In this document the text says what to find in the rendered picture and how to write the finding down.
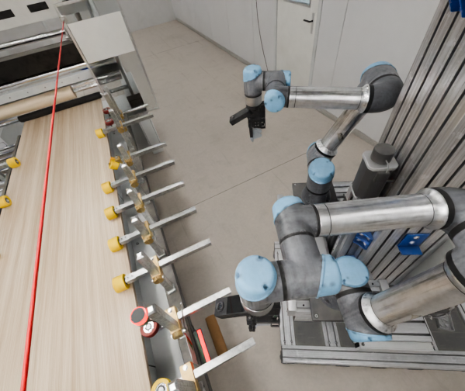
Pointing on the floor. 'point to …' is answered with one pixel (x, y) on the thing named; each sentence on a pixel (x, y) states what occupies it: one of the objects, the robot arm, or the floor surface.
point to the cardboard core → (216, 334)
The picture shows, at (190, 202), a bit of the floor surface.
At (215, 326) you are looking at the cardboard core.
